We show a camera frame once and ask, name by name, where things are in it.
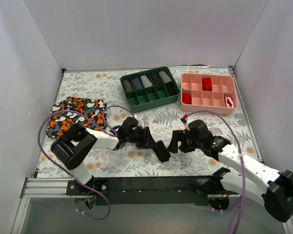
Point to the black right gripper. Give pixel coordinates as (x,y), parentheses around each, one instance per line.
(182,141)

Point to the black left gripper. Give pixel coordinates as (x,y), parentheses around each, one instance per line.
(148,137)

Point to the black underwear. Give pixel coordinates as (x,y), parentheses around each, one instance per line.
(161,151)
(170,88)

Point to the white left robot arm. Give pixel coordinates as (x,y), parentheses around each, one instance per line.
(75,144)

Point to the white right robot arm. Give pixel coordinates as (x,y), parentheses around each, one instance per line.
(267,186)

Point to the red rolled underwear lower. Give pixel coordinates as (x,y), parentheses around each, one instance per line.
(186,98)

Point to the black rolled underwear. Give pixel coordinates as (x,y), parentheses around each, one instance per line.
(170,88)

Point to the brown rolled underwear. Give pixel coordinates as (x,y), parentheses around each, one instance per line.
(127,86)

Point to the blue striped rolled underwear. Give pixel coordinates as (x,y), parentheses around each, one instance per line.
(137,84)

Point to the red rolled underwear upper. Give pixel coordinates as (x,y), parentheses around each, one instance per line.
(206,84)

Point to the red white rolled underwear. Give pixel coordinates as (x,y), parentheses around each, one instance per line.
(229,103)

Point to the grey white striped rolled underwear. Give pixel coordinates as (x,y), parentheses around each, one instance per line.
(165,77)

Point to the orange camouflage underwear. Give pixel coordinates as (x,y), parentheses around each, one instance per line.
(87,112)

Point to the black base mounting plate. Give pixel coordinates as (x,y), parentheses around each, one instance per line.
(198,190)

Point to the pink divided organizer box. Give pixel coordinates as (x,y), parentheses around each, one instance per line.
(208,100)

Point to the green divided organizer box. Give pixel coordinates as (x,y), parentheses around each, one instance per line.
(151,97)

